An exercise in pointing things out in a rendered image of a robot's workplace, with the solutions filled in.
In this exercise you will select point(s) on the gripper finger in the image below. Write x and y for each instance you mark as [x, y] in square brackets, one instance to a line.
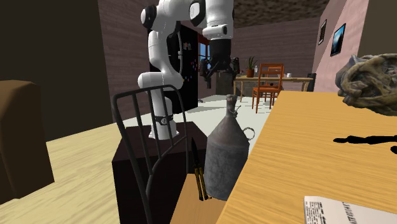
[234, 65]
[207, 70]

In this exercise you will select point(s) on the black refrigerator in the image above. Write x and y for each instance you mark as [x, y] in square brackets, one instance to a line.
[189, 77]

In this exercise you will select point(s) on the red framed window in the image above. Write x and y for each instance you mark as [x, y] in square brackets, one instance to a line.
[203, 56]

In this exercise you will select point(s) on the dark robot stand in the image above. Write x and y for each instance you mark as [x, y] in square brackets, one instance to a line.
[167, 173]

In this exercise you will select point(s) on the white printed paper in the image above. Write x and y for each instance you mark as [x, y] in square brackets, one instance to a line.
[328, 212]

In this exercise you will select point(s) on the brown cabinet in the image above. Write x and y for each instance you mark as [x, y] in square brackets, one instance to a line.
[21, 139]

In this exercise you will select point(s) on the black metal chair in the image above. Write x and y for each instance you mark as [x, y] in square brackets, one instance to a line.
[149, 186]

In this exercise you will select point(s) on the light wooden dining table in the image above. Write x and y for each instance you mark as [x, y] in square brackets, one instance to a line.
[294, 79]

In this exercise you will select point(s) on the orange wooden chair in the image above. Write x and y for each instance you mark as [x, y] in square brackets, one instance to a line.
[267, 88]

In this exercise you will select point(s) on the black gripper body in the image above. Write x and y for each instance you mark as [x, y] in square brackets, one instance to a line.
[220, 49]

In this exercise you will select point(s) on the large framed wall picture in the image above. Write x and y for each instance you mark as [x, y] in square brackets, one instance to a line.
[338, 39]

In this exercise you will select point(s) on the brown crumpled sculpture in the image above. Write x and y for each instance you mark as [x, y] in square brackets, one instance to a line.
[369, 82]

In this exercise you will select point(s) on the small framed wall picture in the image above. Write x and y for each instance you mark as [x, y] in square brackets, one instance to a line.
[322, 32]

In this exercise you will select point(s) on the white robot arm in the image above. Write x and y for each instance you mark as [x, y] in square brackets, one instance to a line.
[159, 62]

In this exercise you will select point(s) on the grey metal jug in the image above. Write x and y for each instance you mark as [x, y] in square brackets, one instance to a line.
[225, 158]

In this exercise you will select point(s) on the orange wooden table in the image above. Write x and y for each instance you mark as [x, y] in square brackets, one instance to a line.
[294, 173]

